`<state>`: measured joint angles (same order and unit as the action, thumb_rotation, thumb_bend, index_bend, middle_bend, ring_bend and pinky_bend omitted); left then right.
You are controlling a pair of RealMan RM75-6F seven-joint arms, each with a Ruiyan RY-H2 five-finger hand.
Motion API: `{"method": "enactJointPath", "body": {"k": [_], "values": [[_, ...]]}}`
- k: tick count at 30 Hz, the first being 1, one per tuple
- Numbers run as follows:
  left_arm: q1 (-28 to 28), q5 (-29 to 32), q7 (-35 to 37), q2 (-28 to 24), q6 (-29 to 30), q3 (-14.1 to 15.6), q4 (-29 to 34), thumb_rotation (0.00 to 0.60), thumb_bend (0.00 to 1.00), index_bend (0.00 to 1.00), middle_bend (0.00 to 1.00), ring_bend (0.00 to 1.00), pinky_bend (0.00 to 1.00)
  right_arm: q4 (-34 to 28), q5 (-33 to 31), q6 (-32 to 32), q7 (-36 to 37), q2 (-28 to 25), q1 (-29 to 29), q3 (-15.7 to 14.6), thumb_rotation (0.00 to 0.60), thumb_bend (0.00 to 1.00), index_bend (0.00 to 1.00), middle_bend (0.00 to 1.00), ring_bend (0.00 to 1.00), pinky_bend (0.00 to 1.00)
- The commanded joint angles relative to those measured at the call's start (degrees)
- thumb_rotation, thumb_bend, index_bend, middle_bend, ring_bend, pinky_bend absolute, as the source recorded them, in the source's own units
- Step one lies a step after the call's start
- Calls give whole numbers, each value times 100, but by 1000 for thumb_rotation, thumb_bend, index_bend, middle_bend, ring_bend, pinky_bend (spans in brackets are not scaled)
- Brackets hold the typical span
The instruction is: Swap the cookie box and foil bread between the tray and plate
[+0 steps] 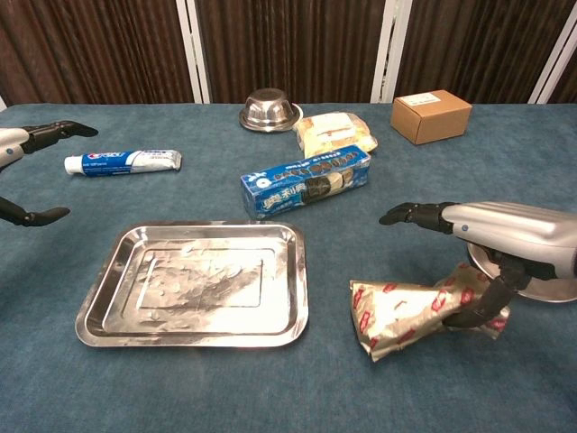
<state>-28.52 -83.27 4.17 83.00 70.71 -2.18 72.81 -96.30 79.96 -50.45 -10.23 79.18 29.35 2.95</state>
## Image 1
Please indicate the blue white toothpaste tube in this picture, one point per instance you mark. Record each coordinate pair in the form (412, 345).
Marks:
(121, 162)

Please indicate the yellow snack packet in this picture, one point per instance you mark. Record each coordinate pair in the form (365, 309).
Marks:
(331, 131)

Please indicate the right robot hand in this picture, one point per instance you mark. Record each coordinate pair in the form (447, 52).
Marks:
(509, 225)

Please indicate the brown cardboard box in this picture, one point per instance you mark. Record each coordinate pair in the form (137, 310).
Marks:
(433, 119)

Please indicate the white partition frame post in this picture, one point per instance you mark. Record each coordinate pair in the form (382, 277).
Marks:
(552, 67)
(390, 45)
(2, 104)
(192, 45)

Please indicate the rectangular steel tray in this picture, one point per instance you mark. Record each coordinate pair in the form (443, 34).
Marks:
(198, 284)

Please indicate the silver red snack bag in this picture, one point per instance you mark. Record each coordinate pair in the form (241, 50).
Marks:
(405, 311)

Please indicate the upturned steel bowl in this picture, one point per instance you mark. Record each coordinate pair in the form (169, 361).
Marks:
(267, 108)

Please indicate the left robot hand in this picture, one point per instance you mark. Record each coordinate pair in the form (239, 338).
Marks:
(45, 133)

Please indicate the blue felt table cover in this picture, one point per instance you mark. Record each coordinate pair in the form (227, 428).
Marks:
(135, 397)

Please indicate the blue cookie box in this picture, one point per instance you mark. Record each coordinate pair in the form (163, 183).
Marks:
(306, 185)

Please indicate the round steel plate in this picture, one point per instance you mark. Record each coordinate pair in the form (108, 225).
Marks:
(550, 291)

